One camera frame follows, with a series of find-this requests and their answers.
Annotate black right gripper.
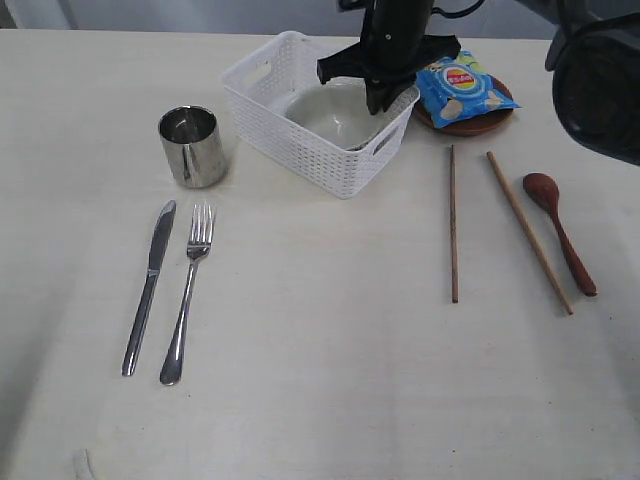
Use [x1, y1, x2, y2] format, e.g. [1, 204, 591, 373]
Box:
[317, 0, 461, 115]

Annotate white floral ceramic bowl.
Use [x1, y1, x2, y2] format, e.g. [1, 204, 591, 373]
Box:
[284, 84, 386, 151]

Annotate blue Lays chips bag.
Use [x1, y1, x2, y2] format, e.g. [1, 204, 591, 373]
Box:
[416, 49, 520, 129]

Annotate dark wooden chopstick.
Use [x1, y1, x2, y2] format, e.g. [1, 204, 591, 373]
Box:
[449, 144, 459, 304]

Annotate brown wooden plate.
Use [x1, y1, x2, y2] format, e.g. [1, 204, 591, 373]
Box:
[412, 102, 514, 137]

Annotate white perforated plastic basket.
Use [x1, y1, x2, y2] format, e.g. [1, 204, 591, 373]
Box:
[221, 31, 419, 199]

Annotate light wooden chopstick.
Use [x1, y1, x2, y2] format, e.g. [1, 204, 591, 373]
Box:
[486, 151, 574, 315]

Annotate reddish brown wooden spoon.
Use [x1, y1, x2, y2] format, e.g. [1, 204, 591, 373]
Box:
[522, 172, 598, 297]

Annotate silver metal fork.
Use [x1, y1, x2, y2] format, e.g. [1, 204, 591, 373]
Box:
[159, 202, 216, 386]

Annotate silver table knife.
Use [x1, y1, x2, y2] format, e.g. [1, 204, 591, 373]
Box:
[121, 200, 177, 377]

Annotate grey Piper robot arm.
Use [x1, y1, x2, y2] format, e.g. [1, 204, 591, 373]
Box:
[317, 1, 639, 165]

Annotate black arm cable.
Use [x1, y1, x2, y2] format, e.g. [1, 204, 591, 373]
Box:
[337, 0, 489, 19]

